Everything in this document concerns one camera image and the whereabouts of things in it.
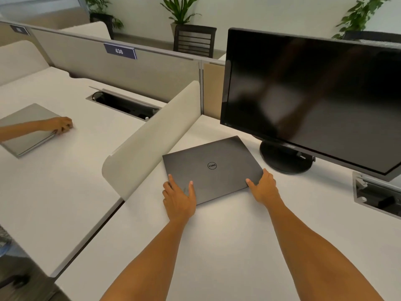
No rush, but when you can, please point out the person's right hand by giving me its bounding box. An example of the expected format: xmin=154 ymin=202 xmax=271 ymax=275
xmin=246 ymin=168 xmax=281 ymax=207

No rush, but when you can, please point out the person's left hand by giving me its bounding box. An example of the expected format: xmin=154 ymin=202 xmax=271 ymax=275
xmin=162 ymin=174 xmax=197 ymax=222

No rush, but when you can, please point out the dark grey laptop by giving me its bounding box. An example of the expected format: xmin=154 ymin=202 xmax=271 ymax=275
xmin=162 ymin=135 xmax=264 ymax=206

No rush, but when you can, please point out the another person's forearm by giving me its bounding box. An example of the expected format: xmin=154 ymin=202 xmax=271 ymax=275
xmin=0 ymin=120 xmax=44 ymax=142

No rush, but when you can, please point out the person's right forearm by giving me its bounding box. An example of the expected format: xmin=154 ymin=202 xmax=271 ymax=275
xmin=265 ymin=194 xmax=386 ymax=301

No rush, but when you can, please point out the person's left forearm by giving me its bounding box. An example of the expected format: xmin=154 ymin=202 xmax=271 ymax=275
xmin=100 ymin=213 xmax=197 ymax=301

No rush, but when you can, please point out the beige curved desk divider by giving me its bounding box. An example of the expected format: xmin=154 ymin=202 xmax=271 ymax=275
xmin=102 ymin=80 xmax=201 ymax=201
xmin=59 ymin=21 xmax=112 ymax=41
xmin=0 ymin=40 xmax=51 ymax=87

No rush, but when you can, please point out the black computer monitor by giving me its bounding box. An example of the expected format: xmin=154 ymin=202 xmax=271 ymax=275
xmin=220 ymin=27 xmax=401 ymax=182

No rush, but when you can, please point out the black slatted office chair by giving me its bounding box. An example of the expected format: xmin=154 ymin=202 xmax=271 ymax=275
xmin=173 ymin=24 xmax=217 ymax=59

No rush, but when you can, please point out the grey office partition panel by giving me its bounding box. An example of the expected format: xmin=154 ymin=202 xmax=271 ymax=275
xmin=0 ymin=20 xmax=227 ymax=120

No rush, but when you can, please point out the blue desk number sign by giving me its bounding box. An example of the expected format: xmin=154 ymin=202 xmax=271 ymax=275
xmin=104 ymin=43 xmax=138 ymax=60

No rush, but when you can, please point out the silver closed laptop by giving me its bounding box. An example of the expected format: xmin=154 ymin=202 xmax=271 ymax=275
xmin=0 ymin=103 xmax=75 ymax=159

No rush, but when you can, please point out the green plant in white pot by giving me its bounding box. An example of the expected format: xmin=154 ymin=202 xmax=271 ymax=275
xmin=160 ymin=0 xmax=202 ymax=36

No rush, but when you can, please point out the black chair backrest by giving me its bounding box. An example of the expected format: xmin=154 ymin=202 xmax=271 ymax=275
xmin=342 ymin=30 xmax=401 ymax=44

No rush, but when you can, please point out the black office chair base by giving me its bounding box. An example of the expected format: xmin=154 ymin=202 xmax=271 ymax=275
xmin=0 ymin=225 xmax=68 ymax=301

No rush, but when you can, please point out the green plant in black pot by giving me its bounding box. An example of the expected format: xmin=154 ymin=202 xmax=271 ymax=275
xmin=84 ymin=0 xmax=124 ymax=40

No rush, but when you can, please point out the tall leafy green plant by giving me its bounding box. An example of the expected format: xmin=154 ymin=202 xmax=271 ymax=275
xmin=331 ymin=0 xmax=391 ymax=40

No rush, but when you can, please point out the small blue desk sign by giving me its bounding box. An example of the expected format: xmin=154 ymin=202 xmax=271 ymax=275
xmin=9 ymin=24 xmax=30 ymax=36

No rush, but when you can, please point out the desk cable tray opening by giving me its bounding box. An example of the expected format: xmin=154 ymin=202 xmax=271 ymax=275
xmin=86 ymin=86 xmax=162 ymax=122

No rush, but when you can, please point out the metal desk cable box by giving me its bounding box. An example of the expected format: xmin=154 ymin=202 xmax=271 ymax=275
xmin=352 ymin=171 xmax=401 ymax=221

